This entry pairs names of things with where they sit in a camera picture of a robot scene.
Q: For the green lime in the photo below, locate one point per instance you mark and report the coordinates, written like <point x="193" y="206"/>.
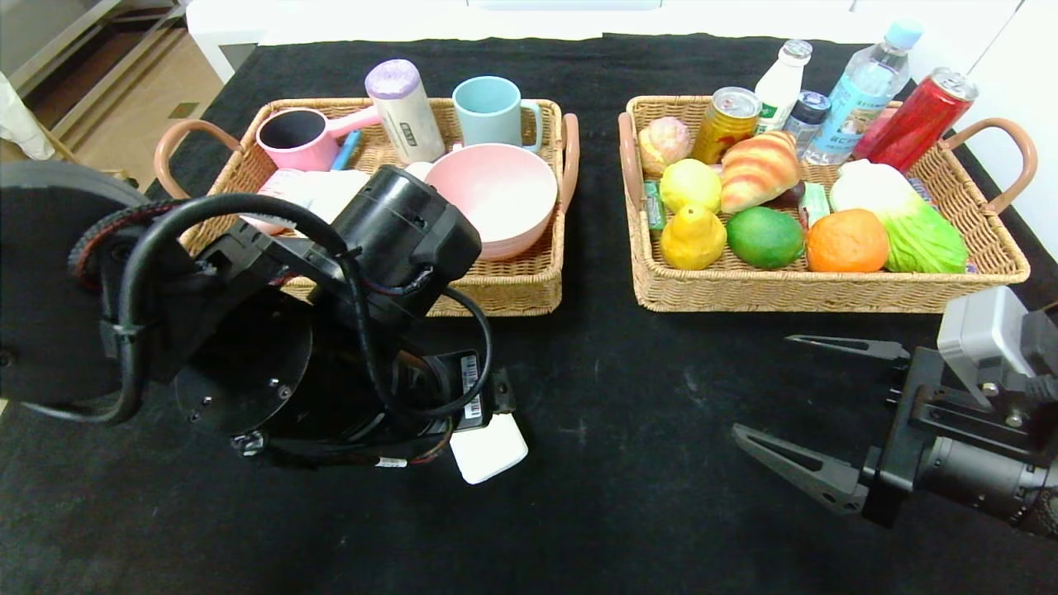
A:
<point x="764" y="238"/>

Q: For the orange fruit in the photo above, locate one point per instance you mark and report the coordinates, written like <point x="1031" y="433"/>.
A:
<point x="847" y="241"/>

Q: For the pink yellow bun toy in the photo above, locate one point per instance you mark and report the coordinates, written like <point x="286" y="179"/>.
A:
<point x="668" y="139"/>

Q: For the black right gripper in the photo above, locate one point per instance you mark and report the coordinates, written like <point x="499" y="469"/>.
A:
<point x="903" y="430"/>

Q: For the green gum pack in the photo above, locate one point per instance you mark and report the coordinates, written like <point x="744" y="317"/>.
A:
<point x="655" y="207"/>

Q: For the small blue-capped bottle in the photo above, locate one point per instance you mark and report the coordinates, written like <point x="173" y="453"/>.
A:
<point x="806" y="124"/>

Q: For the yellow drink can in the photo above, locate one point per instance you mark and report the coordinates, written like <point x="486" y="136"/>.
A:
<point x="726" y="126"/>

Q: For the yellow lemon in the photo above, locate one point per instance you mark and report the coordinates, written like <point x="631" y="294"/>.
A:
<point x="691" y="183"/>

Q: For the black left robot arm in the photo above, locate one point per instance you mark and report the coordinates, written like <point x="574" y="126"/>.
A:
<point x="50" y="289"/>

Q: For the clear water bottle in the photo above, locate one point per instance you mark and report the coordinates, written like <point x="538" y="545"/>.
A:
<point x="860" y="97"/>

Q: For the white soap bar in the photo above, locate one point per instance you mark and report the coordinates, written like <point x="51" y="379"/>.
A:
<point x="492" y="450"/>

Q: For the green white candy pack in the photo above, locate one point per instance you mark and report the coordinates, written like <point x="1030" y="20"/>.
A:
<point x="814" y="205"/>

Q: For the brown striped croissant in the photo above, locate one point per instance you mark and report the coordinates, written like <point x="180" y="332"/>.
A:
<point x="756" y="173"/>

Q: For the small cream cup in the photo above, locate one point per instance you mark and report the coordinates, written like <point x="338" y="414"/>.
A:
<point x="420" y="169"/>

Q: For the red drink can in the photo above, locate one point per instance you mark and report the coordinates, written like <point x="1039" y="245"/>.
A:
<point x="913" y="122"/>

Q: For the pink white tube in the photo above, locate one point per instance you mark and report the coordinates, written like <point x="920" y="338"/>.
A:
<point x="277" y="186"/>

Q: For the light wooden rack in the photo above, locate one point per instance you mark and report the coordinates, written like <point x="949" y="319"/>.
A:
<point x="83" y="161"/>

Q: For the pink scoop cup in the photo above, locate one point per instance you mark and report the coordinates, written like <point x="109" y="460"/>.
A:
<point x="316" y="157"/>

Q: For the yellow pear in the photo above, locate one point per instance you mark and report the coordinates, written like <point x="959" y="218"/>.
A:
<point x="693" y="238"/>

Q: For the pink bowl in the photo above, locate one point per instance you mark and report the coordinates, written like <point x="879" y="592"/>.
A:
<point x="504" y="202"/>

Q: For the cream tumbler purple lid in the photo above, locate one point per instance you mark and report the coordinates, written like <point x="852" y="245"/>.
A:
<point x="407" y="121"/>

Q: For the brown wooden shelf unit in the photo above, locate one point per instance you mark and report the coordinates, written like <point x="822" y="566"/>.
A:
<point x="124" y="41"/>

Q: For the blue pen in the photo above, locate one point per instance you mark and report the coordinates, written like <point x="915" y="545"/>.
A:
<point x="347" y="151"/>

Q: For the white milk bottle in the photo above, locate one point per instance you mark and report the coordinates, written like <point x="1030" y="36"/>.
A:
<point x="781" y="87"/>

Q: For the colourful snack packet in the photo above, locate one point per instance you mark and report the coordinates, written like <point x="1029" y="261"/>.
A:
<point x="919" y="190"/>

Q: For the green white cabbage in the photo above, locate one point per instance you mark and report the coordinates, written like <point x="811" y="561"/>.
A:
<point x="917" y="231"/>

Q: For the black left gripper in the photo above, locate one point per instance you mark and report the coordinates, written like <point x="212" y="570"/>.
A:
<point x="473" y="392"/>

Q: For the light blue mug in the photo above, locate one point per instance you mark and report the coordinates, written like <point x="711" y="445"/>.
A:
<point x="490" y="111"/>

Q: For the white round container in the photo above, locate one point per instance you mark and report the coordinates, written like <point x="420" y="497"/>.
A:
<point x="335" y="194"/>

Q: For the purple eggplant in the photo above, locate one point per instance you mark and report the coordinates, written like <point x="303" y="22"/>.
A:
<point x="792" y="197"/>

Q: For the white hanging cloth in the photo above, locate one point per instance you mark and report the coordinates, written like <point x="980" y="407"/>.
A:
<point x="16" y="124"/>

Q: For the black tablecloth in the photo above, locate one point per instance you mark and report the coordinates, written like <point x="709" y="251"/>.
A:
<point x="620" y="496"/>

